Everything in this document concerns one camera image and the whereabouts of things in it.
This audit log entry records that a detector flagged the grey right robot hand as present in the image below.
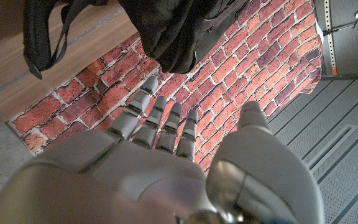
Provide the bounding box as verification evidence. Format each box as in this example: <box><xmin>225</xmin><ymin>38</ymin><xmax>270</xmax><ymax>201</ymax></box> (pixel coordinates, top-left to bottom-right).
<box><xmin>0</xmin><ymin>75</ymin><xmax>326</xmax><ymax>224</ymax></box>

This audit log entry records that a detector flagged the black backpack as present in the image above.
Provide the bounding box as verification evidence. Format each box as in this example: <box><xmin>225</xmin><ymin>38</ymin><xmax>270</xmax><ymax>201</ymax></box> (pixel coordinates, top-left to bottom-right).
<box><xmin>22</xmin><ymin>0</ymin><xmax>251</xmax><ymax>80</ymax></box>

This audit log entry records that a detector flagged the red brick print backdrop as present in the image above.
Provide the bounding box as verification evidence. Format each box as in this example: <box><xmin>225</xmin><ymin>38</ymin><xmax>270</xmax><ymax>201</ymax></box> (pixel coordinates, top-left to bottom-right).
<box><xmin>7</xmin><ymin>0</ymin><xmax>324</xmax><ymax>174</ymax></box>

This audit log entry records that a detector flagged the perforated metal rail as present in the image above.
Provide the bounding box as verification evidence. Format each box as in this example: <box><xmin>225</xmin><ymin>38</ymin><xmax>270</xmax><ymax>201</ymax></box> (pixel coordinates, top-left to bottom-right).
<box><xmin>323</xmin><ymin>0</ymin><xmax>338</xmax><ymax>77</ymax></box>

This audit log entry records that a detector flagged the black wall hook bar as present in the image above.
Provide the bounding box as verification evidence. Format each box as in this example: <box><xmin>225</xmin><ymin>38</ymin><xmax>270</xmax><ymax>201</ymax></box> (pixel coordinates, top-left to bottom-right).
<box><xmin>323</xmin><ymin>11</ymin><xmax>358</xmax><ymax>35</ymax></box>

